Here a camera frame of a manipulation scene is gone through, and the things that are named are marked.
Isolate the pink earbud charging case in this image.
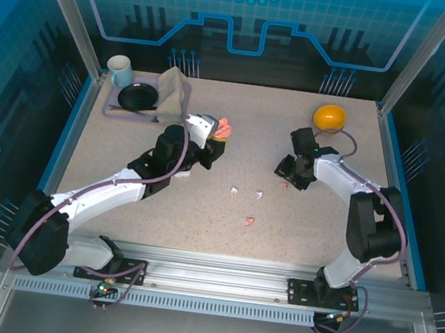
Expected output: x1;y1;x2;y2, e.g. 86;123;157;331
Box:
213;117;235;141

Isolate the yellow bowl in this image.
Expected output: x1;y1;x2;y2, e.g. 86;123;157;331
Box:
310;102;349;137

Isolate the beige folded cloth napkin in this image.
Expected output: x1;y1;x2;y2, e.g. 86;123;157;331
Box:
152;65;191;127

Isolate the black round plate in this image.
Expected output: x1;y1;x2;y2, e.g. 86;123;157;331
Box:
116;79;162;113

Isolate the lilac plastic tray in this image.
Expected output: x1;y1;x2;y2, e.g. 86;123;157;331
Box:
101;70;196;129

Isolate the light blue mug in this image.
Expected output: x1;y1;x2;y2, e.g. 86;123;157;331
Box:
104;53;137;89

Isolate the small controller board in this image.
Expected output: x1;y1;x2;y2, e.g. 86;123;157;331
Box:
323;310;351;325
95;279;119;297

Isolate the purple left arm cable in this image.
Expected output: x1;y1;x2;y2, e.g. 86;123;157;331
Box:
5;98;193;319

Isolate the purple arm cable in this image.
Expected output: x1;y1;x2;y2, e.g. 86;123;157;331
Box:
5;98;193;319
290;126;421;333

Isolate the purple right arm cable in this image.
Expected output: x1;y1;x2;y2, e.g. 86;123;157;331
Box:
290;126;421;333

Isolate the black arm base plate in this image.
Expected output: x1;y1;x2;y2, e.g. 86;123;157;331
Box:
285;277;363;313
73;252;149;288

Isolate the aluminium mounting rail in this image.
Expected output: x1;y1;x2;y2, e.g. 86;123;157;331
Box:
26;230;417;320

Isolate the aluminium frame post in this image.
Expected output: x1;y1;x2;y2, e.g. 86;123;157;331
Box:
376;0;445;127
18;0;114;85

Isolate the slotted metal cable duct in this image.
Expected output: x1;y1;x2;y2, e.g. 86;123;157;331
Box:
10;274;318;329

